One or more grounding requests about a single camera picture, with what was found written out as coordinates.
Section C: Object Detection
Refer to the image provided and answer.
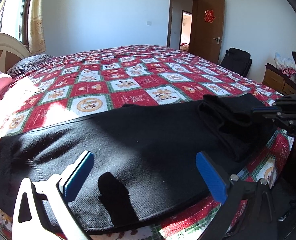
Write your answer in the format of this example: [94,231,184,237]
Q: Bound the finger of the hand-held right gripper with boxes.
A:
[262,114,293,127]
[252,106,283,116]

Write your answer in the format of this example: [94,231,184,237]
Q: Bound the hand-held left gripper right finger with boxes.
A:
[195,151,279,240]

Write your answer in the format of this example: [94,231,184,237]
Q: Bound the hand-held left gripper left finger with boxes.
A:
[13,151,96,240]

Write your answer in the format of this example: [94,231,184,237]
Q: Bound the black pants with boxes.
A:
[0,94,280,233]

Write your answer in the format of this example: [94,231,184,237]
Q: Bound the wooden cabinet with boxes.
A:
[262,64,296,96]

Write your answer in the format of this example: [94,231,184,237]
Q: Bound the cloth pile on cabinet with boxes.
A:
[274,52,296,78]

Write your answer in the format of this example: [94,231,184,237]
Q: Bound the black folding chair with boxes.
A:
[219,47,253,77]

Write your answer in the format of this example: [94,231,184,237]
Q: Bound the brown wooden door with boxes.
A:
[189,0,225,64]

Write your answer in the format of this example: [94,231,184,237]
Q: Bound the red printed bed blanket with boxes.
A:
[0,45,292,240]

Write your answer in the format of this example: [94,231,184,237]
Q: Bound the red paper door decoration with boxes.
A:
[203,10,216,23]

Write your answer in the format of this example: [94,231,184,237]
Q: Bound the striped grey pillow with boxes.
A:
[7,54,55,77]

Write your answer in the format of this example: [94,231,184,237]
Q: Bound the cream wooden headboard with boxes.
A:
[0,32,31,67]

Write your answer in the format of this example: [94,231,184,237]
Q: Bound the yellow patterned curtain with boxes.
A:
[28,0,47,56]

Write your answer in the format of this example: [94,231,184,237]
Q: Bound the window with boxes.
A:
[0,0,31,46]

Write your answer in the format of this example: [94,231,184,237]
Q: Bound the brown door frame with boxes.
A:
[167,0,201,50]

